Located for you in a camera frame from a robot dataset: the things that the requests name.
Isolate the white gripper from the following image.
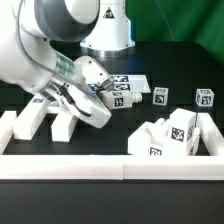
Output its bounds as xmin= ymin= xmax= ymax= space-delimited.
xmin=51 ymin=56 xmax=114 ymax=128

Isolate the white chair back frame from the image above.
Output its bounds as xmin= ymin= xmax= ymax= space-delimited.
xmin=13 ymin=95 xmax=78 ymax=142

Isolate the white chair seat part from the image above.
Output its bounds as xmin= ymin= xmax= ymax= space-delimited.
xmin=127 ymin=118 xmax=201 ymax=157

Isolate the white marker sheet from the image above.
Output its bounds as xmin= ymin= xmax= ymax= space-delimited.
xmin=88 ymin=74 xmax=151 ymax=93

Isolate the white U-shaped fence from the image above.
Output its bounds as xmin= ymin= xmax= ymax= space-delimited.
xmin=0 ymin=113 xmax=224 ymax=180

